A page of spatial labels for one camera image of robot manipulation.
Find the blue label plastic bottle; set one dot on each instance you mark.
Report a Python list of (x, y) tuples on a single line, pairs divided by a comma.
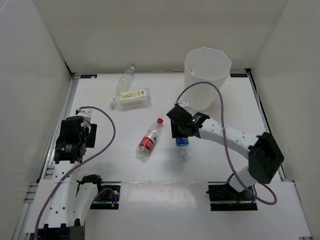
[(182, 144)]

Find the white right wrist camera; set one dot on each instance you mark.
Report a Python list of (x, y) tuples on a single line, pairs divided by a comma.
[(182, 104)]

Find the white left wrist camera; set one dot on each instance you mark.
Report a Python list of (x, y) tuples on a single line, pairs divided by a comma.
[(86, 113)]

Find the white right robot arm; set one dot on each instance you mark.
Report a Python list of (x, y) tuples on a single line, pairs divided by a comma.
[(262, 151)]

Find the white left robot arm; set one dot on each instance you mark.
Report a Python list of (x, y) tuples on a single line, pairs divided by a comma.
[(63, 214)]

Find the aluminium left frame rail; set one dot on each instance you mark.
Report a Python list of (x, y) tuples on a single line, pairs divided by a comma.
[(46, 164)]

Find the clear bottle yellow label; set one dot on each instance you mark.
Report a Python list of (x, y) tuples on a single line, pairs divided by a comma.
[(132, 99)]

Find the red label plastic bottle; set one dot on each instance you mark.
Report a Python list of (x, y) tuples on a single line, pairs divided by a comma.
[(149, 139)]

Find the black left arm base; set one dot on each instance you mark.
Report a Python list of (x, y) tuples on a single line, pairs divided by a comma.
[(109, 199)]

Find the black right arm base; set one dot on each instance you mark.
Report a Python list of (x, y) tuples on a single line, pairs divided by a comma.
[(224, 198)]

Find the white polygonal plastic bin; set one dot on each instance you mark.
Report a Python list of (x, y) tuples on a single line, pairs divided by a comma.
[(210, 65)]

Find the clear ribbed plastic bottle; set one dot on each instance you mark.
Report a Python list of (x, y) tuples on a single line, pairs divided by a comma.
[(125, 81)]

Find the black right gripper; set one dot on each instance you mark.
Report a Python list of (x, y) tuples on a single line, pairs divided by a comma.
[(175, 132)]

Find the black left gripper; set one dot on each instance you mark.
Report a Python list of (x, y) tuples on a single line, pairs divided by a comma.
[(91, 135)]

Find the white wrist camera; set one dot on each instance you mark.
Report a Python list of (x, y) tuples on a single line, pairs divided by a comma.
[(182, 104), (86, 113)]

